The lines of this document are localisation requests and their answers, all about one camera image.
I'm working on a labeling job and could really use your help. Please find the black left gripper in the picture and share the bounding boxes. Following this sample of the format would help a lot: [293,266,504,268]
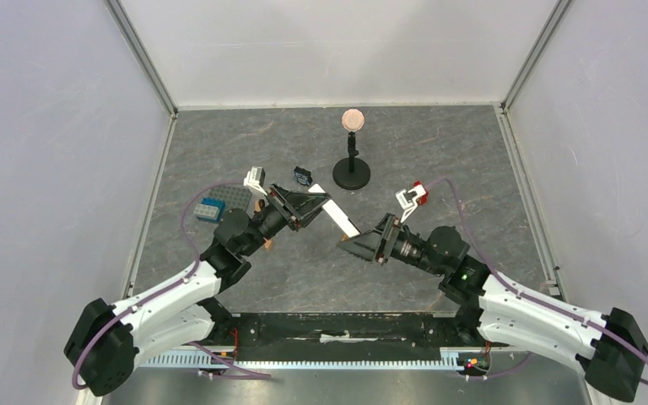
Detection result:
[241,182,331,257]

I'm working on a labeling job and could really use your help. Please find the white remote control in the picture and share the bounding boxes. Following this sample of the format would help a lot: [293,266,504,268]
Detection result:
[322,197,361,241]

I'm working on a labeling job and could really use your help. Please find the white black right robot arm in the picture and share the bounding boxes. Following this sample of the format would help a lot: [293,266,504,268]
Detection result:
[337,213,648,402]

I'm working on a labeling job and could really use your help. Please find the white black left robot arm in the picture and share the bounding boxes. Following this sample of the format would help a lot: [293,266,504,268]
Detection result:
[63,184,330,397]

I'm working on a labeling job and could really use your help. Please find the small black blue block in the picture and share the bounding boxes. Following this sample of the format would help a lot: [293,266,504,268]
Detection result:
[293,166,313,186]

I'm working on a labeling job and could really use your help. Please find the grey lego baseplate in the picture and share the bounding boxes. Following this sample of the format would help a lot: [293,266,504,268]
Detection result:
[200,185,252,211]

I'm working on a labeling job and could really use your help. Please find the black round stand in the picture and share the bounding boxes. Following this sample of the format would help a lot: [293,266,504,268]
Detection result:
[332,132,371,191]

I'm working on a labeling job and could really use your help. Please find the small red toy block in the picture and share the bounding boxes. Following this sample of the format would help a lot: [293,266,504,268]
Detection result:
[413,181,429,206]

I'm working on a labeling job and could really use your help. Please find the blue grey lego brick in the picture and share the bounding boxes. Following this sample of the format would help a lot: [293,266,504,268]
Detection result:
[193,197,225,224]

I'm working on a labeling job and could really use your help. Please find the pink ball on stand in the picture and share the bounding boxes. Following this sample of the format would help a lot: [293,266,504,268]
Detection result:
[341,109,365,132]

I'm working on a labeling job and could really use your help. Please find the tan wooden bracket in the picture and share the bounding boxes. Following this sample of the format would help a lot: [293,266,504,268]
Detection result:
[254,199,273,251]

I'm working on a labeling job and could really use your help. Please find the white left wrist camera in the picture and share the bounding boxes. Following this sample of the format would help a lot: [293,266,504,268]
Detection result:
[243,166,267,196]

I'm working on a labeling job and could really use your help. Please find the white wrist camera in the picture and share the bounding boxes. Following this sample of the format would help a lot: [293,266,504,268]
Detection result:
[395,188,418,223]
[243,166,267,196]

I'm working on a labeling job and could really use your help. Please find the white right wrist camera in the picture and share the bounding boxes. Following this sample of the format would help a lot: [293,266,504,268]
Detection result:
[395,188,418,223]

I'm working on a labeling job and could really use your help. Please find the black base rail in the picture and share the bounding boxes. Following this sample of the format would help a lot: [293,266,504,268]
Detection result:
[203,312,485,362]

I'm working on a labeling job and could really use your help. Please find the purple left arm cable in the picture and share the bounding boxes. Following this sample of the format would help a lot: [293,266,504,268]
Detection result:
[71,182,272,391]

